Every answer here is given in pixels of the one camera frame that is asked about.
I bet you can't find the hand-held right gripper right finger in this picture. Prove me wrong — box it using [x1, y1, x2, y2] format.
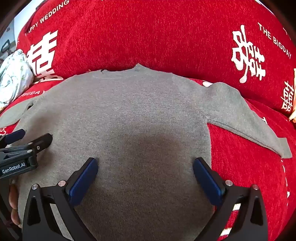
[193, 158, 269, 241]

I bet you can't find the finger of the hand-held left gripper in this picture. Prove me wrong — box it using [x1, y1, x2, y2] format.
[0, 128, 26, 147]
[14, 133, 53, 154]

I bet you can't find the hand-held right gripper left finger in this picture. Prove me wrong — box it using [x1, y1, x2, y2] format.
[22, 158, 99, 241]

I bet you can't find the grey knit sweater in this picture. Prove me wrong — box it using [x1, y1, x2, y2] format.
[0, 63, 292, 241]

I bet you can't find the person's left hand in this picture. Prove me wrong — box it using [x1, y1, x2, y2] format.
[9, 184, 21, 226]

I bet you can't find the white floral pillow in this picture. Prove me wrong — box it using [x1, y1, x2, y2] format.
[0, 49, 34, 112]

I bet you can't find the red and gold tasselled cushion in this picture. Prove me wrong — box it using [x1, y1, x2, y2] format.
[289, 68, 296, 122]

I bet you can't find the red printed sofa cover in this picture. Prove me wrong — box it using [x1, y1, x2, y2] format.
[0, 0, 296, 241]

